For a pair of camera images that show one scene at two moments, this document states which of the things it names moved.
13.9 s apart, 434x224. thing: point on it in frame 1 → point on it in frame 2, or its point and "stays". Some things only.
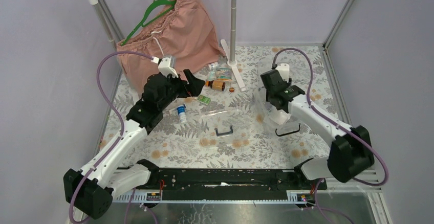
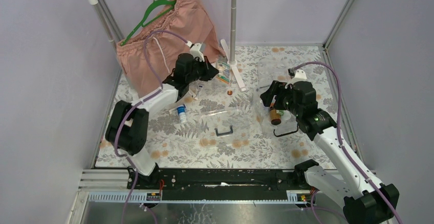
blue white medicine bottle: x=181 y=111 stays
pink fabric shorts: x=186 y=32 stays
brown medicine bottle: x=216 y=85 → x=275 y=118
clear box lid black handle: x=226 y=127 stays
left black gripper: x=181 y=83 → x=202 y=69
